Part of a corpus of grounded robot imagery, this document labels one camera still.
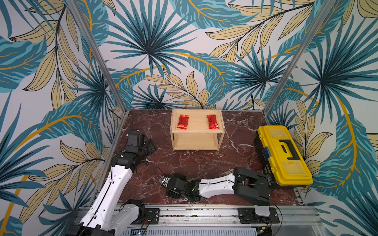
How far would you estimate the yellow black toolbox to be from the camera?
724mm

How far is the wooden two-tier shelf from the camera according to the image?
835 mm

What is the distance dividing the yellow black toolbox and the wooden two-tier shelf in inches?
10.4
